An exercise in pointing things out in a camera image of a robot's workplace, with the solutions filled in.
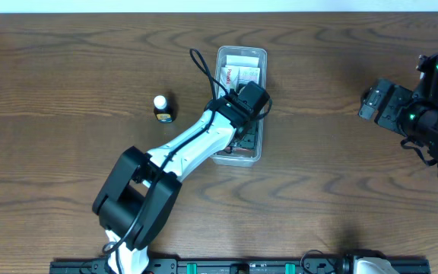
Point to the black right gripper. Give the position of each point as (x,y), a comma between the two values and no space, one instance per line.
(385,106)

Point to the white label in container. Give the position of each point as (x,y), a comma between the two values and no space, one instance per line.
(244,61)

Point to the red Panadol box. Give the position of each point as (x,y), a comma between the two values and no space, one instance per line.
(246,144)

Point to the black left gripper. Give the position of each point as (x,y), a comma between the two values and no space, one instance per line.
(245,141)

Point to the dark syrup bottle white cap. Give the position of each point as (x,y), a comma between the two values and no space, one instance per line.
(162,110)

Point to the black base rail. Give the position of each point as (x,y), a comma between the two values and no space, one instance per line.
(312,262)

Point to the white Panadol box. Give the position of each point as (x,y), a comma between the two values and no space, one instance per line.
(229,77)

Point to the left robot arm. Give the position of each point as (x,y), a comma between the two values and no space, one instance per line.
(137,197)

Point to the clear plastic container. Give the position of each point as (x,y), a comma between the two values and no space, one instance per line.
(246,74)

